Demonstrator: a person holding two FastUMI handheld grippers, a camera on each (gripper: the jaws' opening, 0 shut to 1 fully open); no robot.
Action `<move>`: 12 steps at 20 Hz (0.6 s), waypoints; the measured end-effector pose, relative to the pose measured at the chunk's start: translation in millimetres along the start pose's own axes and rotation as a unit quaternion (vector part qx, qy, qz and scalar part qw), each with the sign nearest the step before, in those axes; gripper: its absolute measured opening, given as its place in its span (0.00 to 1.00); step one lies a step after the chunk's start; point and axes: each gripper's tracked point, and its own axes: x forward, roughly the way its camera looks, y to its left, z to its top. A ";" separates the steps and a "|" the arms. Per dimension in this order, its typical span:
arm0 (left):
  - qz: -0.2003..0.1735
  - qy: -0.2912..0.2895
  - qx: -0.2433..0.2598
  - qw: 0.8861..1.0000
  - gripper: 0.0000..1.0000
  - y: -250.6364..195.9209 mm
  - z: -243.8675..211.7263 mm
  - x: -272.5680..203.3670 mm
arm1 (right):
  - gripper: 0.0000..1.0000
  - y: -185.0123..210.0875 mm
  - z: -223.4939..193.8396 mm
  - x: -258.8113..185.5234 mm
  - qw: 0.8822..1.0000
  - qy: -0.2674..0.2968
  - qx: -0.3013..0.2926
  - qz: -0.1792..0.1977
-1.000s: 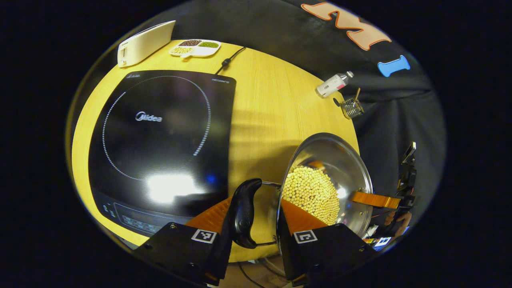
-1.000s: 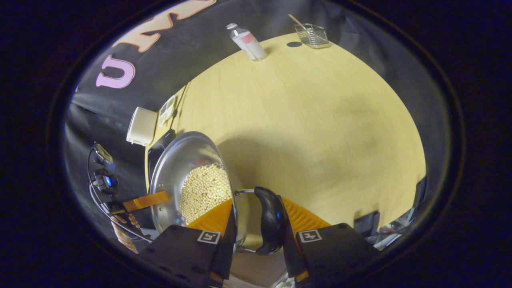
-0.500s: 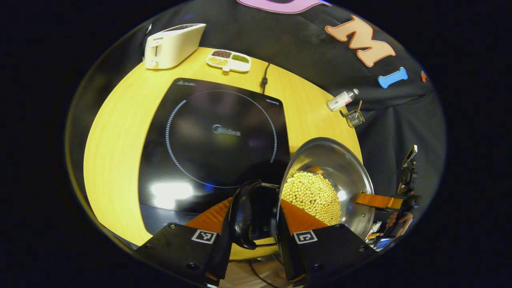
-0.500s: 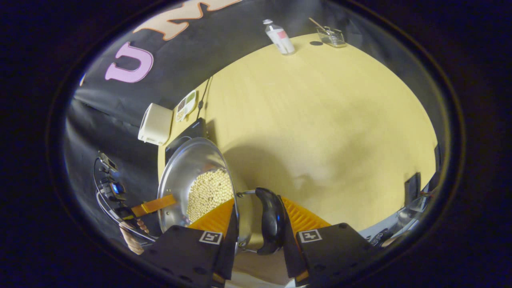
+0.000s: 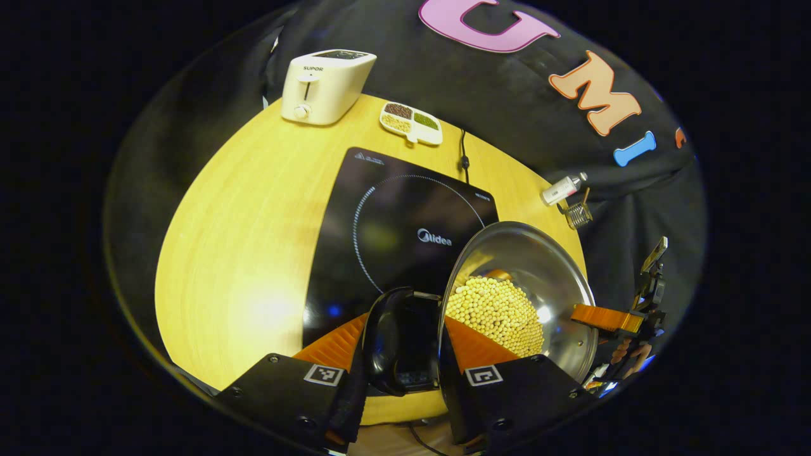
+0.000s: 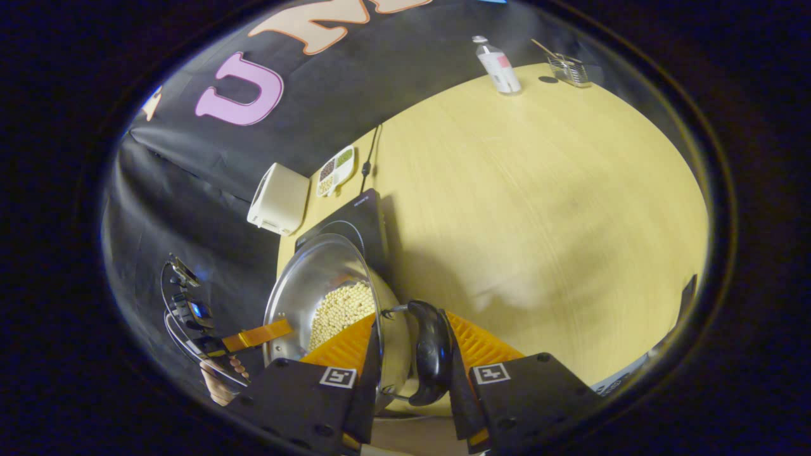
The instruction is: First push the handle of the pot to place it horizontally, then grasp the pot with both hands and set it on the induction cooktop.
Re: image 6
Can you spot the black backdrop cloth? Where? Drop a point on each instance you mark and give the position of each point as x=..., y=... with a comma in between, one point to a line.
x=380, y=82

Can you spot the stainless steel pot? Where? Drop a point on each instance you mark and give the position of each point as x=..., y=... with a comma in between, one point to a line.
x=310, y=278

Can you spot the white divided dish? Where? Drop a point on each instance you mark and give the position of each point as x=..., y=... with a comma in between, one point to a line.
x=336, y=170

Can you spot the small clear bottle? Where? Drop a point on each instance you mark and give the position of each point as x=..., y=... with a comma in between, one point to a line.
x=499, y=68

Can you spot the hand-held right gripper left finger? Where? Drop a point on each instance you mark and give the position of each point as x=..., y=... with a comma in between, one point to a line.
x=298, y=399

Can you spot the pile of soybeans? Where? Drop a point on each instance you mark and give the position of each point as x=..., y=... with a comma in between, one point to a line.
x=342, y=310

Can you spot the white toaster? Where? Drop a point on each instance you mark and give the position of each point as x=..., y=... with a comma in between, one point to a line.
x=279, y=199

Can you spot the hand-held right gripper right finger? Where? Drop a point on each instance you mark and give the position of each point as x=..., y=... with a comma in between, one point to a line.
x=532, y=399

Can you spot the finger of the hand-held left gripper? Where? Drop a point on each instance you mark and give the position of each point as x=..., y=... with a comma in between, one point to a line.
x=256, y=335

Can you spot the wooden stick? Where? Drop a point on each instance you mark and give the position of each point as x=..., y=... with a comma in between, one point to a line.
x=543, y=48

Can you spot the black induction cooktop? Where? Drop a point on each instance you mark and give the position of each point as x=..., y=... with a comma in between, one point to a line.
x=364, y=218

